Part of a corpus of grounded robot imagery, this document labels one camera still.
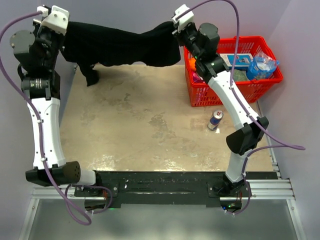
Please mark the red plastic basket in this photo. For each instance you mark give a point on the red plastic basket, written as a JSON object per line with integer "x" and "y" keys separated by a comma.
{"x": 201, "y": 95}

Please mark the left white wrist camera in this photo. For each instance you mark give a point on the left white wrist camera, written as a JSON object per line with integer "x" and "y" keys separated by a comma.
{"x": 54, "y": 18}

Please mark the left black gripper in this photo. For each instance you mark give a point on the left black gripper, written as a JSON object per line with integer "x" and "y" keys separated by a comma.
{"x": 39, "y": 28}

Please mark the blue plastic bag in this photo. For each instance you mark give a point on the blue plastic bag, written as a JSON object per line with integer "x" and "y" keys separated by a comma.
{"x": 262, "y": 66}

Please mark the aluminium rail frame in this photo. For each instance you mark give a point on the aluminium rail frame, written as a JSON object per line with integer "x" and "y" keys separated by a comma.
{"x": 261, "y": 185}

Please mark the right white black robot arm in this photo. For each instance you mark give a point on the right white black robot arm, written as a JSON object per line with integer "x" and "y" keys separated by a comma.
{"x": 202, "y": 43}

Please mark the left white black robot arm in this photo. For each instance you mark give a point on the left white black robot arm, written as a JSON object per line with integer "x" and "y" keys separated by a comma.
{"x": 36, "y": 52}

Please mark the black t-shirt garment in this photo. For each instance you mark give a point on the black t-shirt garment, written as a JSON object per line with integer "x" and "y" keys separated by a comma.
{"x": 89, "y": 44}

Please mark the energy drink can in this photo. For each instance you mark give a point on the energy drink can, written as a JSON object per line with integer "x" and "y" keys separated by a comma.
{"x": 215, "y": 120}

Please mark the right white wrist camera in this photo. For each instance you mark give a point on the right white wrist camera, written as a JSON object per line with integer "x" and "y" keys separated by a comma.
{"x": 182, "y": 18}

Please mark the blue white box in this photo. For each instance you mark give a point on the blue white box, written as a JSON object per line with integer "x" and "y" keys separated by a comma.
{"x": 242, "y": 60}

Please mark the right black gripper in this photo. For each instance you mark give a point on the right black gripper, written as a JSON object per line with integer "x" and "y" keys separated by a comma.
{"x": 191, "y": 26}

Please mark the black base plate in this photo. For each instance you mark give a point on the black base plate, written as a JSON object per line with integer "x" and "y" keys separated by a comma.
{"x": 164, "y": 188}

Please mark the left orange fruit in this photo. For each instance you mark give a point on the left orange fruit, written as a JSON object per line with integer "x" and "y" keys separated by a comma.
{"x": 192, "y": 64}

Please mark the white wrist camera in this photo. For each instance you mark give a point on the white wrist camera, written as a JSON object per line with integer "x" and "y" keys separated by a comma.
{"x": 54, "y": 18}
{"x": 182, "y": 18}

